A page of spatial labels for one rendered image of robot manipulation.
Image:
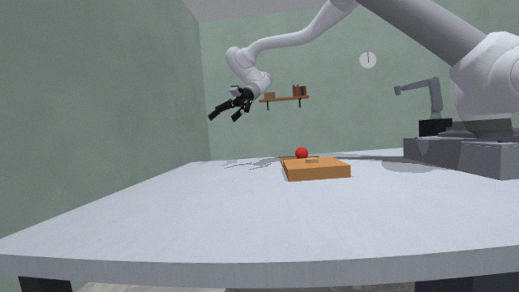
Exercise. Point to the red ball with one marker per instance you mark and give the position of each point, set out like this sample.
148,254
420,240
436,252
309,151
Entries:
301,153

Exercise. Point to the tan square platform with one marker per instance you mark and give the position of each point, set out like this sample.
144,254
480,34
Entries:
315,168

